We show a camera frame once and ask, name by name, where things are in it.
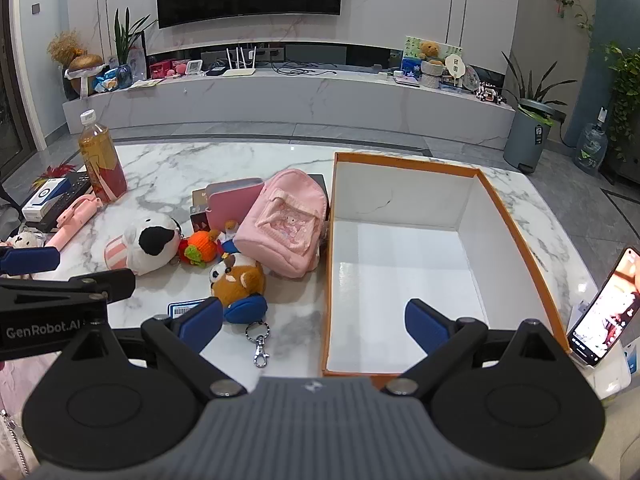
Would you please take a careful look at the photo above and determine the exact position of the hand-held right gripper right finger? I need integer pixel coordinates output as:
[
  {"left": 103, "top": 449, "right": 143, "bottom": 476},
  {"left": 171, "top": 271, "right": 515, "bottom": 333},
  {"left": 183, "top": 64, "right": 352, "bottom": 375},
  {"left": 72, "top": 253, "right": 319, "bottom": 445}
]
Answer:
[{"left": 384, "top": 298, "right": 572, "bottom": 397}]

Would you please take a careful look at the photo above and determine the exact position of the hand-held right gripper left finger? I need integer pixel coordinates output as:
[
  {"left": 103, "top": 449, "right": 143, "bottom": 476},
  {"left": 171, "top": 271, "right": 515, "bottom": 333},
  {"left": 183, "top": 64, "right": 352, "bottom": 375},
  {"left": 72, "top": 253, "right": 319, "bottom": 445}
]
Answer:
[{"left": 62, "top": 296, "right": 249, "bottom": 398}]

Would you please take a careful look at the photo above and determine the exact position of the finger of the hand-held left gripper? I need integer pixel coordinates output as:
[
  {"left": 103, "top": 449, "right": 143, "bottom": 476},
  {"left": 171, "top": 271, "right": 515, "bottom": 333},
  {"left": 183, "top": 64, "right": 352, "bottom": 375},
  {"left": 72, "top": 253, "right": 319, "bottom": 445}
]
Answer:
[
  {"left": 0, "top": 268, "right": 137, "bottom": 312},
  {"left": 0, "top": 246, "right": 61, "bottom": 277}
]

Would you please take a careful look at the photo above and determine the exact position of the orange cardboard box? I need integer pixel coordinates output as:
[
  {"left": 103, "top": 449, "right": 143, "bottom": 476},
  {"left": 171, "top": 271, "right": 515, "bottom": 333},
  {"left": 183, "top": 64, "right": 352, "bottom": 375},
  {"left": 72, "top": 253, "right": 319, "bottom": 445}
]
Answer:
[{"left": 320, "top": 151, "right": 574, "bottom": 379}]

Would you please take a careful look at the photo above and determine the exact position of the small white plush toy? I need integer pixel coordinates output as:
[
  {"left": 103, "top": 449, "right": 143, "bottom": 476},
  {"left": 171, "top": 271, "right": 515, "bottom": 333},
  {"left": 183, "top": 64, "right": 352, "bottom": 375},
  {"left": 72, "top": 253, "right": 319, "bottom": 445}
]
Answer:
[{"left": 4, "top": 229, "right": 47, "bottom": 251}]

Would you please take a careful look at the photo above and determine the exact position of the white barcode card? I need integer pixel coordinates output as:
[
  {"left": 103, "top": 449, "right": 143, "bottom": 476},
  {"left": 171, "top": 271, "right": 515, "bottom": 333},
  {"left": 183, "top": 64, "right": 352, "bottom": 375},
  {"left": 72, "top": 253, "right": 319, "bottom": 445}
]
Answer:
[{"left": 167, "top": 301, "right": 201, "bottom": 320}]

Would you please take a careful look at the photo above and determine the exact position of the pink selfie stick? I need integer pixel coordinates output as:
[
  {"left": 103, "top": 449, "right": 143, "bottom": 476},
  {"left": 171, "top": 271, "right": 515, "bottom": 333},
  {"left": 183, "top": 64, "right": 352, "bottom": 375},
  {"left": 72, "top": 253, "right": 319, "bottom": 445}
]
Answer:
[{"left": 45, "top": 195, "right": 104, "bottom": 251}]

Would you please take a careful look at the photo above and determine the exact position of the cow plush toy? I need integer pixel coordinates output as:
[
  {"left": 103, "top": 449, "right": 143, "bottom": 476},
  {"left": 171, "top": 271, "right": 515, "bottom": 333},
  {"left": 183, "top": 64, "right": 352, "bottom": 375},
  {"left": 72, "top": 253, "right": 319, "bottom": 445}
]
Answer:
[{"left": 103, "top": 213, "right": 184, "bottom": 277}]

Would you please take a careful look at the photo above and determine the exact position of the white and blue box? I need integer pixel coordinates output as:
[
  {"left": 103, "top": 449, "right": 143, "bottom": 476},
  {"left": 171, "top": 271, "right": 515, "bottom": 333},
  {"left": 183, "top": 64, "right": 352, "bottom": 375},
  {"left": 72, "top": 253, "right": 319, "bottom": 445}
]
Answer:
[{"left": 21, "top": 177, "right": 71, "bottom": 221}]

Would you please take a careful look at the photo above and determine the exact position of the orange knitted toy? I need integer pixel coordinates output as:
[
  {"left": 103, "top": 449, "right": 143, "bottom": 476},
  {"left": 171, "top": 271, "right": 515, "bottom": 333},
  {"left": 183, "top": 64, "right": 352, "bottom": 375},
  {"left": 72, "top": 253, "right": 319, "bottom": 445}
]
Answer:
[{"left": 178, "top": 230, "right": 224, "bottom": 267}]

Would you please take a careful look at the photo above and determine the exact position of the pink garment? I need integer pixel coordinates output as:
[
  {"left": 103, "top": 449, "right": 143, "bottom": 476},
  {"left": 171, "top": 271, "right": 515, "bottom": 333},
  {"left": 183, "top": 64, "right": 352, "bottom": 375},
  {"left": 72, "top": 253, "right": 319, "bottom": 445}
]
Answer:
[{"left": 0, "top": 359, "right": 36, "bottom": 480}]

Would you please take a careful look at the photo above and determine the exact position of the black long box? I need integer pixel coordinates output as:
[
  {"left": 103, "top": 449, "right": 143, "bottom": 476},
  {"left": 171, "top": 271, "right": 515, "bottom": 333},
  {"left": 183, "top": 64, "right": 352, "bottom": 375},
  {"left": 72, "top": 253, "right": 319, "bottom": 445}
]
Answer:
[{"left": 25, "top": 172, "right": 96, "bottom": 234}]

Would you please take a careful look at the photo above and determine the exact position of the small doll toy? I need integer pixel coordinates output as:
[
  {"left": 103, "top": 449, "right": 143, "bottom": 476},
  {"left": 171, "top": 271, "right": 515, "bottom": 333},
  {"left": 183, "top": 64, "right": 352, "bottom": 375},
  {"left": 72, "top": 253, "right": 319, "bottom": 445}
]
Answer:
[{"left": 220, "top": 219, "right": 242, "bottom": 256}]

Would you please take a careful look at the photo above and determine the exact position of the red leaf decoration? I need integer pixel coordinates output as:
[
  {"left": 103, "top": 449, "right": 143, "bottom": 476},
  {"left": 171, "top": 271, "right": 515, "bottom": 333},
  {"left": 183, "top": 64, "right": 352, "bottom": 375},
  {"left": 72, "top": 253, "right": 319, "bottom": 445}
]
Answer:
[{"left": 31, "top": 162, "right": 77, "bottom": 187}]

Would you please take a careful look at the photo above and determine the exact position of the tea bottle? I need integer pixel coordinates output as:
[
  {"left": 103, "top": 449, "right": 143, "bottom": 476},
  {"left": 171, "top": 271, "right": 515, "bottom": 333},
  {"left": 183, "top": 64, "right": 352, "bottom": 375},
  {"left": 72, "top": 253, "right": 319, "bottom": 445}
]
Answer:
[{"left": 78, "top": 109, "right": 129, "bottom": 204}]

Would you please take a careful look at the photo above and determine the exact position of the pink case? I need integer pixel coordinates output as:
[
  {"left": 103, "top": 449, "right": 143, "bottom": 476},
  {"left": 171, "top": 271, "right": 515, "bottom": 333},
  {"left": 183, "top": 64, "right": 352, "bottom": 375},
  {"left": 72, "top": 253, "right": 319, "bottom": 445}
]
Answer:
[{"left": 204, "top": 177, "right": 266, "bottom": 234}]

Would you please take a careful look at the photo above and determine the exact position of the pink backpack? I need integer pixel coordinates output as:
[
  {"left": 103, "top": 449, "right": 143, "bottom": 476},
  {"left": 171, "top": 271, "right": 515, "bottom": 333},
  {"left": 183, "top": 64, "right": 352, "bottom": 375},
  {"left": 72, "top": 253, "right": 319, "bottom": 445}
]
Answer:
[{"left": 233, "top": 168, "right": 330, "bottom": 279}]

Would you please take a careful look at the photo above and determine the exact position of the smartphone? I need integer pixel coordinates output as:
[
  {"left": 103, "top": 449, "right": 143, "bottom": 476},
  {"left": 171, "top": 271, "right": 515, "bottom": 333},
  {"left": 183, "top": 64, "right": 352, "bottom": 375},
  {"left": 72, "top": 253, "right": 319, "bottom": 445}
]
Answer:
[{"left": 567, "top": 245, "right": 640, "bottom": 366}]

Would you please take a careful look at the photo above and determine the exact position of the white phone stand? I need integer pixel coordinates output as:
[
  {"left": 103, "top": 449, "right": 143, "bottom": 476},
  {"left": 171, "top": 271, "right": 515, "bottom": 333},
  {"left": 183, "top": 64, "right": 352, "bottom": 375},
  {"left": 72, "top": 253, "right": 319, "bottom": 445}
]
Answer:
[{"left": 596, "top": 342, "right": 634, "bottom": 401}]

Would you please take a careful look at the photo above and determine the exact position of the blue snack bag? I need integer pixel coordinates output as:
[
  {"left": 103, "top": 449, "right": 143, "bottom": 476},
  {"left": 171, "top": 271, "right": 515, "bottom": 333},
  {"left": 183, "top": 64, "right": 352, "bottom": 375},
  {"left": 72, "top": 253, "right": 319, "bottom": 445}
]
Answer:
[{"left": 94, "top": 65, "right": 121, "bottom": 94}]

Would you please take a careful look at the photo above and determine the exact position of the golden mushroom ornament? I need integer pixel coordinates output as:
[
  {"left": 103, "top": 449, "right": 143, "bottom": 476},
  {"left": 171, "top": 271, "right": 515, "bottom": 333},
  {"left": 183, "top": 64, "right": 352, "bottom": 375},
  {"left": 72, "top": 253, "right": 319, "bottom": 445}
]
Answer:
[{"left": 67, "top": 53, "right": 106, "bottom": 99}]

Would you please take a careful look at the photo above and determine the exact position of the grey trash can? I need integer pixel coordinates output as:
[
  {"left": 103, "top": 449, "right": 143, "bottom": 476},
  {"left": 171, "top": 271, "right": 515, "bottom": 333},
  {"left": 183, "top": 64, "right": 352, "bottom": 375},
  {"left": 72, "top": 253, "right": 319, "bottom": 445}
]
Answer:
[{"left": 502, "top": 98, "right": 559, "bottom": 174}]

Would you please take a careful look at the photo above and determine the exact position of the dried flower bunch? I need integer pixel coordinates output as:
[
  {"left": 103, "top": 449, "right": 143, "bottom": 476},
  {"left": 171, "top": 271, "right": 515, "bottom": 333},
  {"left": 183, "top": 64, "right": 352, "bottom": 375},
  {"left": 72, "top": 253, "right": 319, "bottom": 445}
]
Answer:
[{"left": 47, "top": 29, "right": 89, "bottom": 69}]

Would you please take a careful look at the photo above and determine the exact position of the water jug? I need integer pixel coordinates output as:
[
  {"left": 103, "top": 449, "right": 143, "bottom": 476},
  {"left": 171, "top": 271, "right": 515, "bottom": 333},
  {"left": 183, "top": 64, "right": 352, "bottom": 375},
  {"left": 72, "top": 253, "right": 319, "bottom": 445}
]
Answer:
[{"left": 573, "top": 107, "right": 610, "bottom": 175}]

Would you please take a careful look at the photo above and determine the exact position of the green plant in vase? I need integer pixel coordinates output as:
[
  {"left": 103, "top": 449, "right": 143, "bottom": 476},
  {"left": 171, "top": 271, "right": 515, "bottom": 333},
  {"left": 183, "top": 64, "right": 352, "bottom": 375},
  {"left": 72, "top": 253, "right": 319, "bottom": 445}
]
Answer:
[{"left": 112, "top": 7, "right": 159, "bottom": 89}]

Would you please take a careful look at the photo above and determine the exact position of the white marble tv cabinet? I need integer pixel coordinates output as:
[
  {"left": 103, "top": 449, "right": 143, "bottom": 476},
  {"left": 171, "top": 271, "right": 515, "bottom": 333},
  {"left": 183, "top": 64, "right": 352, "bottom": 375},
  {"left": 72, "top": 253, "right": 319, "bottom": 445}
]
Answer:
[{"left": 62, "top": 66, "right": 516, "bottom": 151}]

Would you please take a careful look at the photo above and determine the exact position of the white router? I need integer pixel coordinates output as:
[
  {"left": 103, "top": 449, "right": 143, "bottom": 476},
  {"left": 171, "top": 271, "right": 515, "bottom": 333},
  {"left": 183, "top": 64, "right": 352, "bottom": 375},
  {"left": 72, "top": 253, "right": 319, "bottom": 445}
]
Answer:
[{"left": 222, "top": 45, "right": 259, "bottom": 77}]

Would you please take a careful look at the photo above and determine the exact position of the white round fan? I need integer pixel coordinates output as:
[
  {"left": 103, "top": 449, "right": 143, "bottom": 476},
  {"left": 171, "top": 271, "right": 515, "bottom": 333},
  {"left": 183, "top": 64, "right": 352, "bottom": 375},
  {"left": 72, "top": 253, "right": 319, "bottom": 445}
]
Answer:
[{"left": 444, "top": 53, "right": 466, "bottom": 86}]

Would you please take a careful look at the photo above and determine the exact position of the long-leaf potted plant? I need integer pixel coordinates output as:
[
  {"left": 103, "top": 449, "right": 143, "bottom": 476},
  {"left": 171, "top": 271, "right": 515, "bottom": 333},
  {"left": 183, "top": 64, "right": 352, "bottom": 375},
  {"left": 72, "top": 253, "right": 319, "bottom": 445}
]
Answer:
[{"left": 502, "top": 50, "right": 569, "bottom": 122}]

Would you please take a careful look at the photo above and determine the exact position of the green picture card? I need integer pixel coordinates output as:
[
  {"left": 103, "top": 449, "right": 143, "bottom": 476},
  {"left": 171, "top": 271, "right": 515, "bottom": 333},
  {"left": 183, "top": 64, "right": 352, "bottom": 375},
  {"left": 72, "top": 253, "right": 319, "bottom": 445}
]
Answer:
[{"left": 402, "top": 35, "right": 464, "bottom": 79}]

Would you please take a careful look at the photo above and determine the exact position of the brown teddy bear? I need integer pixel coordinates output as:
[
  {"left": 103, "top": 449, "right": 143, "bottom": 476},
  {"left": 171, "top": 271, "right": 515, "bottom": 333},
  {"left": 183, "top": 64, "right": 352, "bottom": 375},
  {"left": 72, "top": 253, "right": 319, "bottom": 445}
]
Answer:
[{"left": 417, "top": 40, "right": 446, "bottom": 66}]

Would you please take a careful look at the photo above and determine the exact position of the large leafy houseplant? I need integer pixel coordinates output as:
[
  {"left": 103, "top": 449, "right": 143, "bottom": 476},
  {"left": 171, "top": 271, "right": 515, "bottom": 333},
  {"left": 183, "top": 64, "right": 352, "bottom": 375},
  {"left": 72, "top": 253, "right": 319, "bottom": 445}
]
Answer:
[{"left": 592, "top": 42, "right": 640, "bottom": 164}]

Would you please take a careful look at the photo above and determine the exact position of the brown bear plush keychain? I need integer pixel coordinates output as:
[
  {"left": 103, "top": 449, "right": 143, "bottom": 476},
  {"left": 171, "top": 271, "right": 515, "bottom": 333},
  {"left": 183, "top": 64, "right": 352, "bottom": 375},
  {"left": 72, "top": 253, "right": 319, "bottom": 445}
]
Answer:
[{"left": 208, "top": 252, "right": 271, "bottom": 369}]

